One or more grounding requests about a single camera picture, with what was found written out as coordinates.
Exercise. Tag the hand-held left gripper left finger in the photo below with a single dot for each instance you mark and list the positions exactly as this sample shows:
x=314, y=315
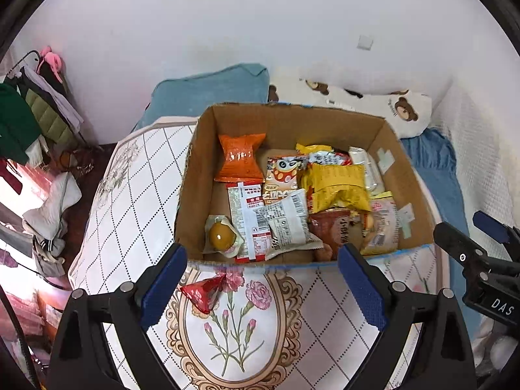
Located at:
x=162, y=288

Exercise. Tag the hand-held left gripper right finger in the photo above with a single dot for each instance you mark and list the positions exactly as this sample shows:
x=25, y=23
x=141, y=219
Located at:
x=361, y=288

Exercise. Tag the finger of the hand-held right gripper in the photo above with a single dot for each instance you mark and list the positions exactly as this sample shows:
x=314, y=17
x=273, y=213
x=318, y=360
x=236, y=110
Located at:
x=453, y=240
x=493, y=224

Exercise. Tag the red triangular snack packet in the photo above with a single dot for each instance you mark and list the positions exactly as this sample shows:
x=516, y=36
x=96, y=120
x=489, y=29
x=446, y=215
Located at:
x=205, y=292

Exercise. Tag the cardboard box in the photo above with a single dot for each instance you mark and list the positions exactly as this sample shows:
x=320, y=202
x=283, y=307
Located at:
x=195, y=195

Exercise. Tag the white and grey snack packet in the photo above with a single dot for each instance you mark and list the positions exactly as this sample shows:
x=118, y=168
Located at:
x=288, y=219

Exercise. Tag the red and white snack packet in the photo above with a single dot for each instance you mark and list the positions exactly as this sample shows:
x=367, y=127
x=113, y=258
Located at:
x=245, y=211

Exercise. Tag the cream snack packet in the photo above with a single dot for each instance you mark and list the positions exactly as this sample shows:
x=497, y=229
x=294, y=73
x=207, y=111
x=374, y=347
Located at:
x=365, y=166

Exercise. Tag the brown snack packet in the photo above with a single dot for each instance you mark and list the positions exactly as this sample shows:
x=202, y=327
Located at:
x=331, y=231

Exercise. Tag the clear bread packet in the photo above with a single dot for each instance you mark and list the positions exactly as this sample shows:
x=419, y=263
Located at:
x=384, y=223

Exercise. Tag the braised egg packet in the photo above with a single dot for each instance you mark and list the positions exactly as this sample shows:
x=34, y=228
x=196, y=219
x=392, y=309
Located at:
x=221, y=235

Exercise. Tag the blue blanket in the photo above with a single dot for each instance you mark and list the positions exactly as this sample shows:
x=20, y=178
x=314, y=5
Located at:
x=434, y=162
x=203, y=89

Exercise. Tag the white textured blanket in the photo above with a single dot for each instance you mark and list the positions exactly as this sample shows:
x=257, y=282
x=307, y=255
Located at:
x=483, y=142

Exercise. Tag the black and white striped cloth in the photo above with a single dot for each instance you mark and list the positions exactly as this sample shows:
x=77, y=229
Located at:
x=48, y=248

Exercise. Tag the orange cartoon snack packet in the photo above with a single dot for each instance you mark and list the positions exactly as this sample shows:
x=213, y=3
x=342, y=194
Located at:
x=280, y=178

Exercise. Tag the yellow and red snack packet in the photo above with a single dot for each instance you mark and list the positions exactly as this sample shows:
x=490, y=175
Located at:
x=325, y=156

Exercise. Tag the white clothing pile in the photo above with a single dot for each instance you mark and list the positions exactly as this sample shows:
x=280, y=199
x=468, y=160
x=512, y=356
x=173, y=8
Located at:
x=53, y=203

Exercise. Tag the bear print pillow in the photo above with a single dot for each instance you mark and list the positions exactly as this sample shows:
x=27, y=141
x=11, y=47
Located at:
x=378, y=107

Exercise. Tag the brown patterned item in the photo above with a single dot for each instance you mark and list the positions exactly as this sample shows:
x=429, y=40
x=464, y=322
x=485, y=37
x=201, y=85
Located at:
x=77, y=158

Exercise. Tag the red garment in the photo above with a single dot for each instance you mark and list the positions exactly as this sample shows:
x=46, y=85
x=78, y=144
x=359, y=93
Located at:
x=12, y=174

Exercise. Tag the olive puffer jacket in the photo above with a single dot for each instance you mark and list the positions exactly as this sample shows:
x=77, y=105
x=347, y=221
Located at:
x=44, y=118

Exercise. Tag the lilac garment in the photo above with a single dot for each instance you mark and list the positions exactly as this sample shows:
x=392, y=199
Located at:
x=61, y=101

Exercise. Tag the dark green garment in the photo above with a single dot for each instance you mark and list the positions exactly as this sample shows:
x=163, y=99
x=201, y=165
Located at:
x=14, y=122

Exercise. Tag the pink plush item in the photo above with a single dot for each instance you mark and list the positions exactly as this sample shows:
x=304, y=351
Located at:
x=50, y=59

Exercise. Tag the black clothes rack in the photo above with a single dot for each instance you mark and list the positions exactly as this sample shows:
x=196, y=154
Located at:
x=18, y=64

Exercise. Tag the white wall switch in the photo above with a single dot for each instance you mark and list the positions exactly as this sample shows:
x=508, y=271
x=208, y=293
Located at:
x=364, y=42

